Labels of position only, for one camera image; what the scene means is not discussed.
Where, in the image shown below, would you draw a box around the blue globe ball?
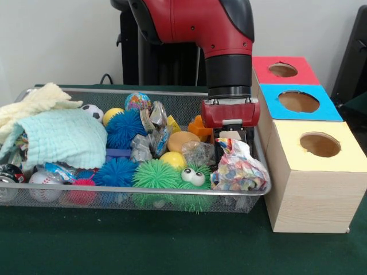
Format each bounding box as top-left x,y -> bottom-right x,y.
124,92 -> 153,113

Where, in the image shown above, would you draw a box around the green furry googly-eyed toy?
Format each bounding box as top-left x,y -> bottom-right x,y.
175,163 -> 216,213

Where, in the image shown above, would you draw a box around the shallow clear mesh bin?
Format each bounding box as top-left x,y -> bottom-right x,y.
0,87 -> 271,214

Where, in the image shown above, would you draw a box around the small wooden cube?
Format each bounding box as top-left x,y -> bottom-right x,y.
220,130 -> 243,142

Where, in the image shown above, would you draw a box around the wooden box with three holes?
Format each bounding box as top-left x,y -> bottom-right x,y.
244,56 -> 367,234

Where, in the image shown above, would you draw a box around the black cable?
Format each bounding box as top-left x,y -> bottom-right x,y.
100,73 -> 115,87

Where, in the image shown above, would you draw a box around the black upright panel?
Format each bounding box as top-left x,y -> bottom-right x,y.
331,6 -> 367,108

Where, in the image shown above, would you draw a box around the mint green muslin cloth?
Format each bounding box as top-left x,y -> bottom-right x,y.
0,109 -> 108,171

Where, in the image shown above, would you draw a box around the dark green table cloth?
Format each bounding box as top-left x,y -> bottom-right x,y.
0,85 -> 367,275

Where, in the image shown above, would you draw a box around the round orange disc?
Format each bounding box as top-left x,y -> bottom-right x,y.
167,131 -> 201,154

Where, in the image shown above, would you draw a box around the orange toy building blocks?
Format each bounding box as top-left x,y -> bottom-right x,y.
188,115 -> 214,142

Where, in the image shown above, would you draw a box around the cream yellow muslin cloth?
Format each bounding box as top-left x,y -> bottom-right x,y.
0,82 -> 84,144

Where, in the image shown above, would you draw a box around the colourful printed packet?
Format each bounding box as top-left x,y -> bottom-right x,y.
210,137 -> 270,193

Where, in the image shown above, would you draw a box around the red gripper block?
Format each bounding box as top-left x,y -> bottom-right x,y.
200,97 -> 260,158

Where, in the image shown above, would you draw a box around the green spiky ball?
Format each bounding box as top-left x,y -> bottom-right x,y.
132,159 -> 182,191

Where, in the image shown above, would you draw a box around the blue spiky ball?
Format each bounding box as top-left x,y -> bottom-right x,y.
93,158 -> 139,188
107,109 -> 149,150

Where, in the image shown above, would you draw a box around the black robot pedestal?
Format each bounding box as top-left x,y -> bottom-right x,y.
111,0 -> 208,87

